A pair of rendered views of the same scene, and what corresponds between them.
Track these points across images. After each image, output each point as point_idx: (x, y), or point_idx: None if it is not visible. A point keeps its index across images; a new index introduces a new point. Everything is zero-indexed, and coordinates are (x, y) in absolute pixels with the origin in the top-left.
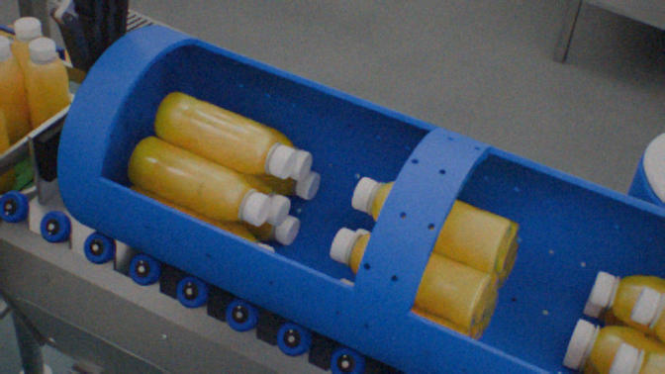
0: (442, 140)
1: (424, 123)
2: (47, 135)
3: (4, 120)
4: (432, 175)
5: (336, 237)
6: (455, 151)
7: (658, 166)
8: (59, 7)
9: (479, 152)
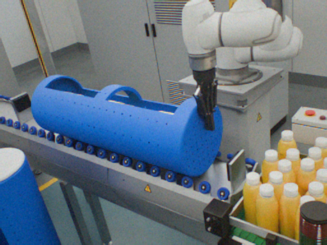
0: (108, 92)
1: (108, 101)
2: (237, 152)
3: (261, 167)
4: (116, 85)
5: None
6: (106, 89)
7: (12, 168)
8: (214, 80)
9: (100, 90)
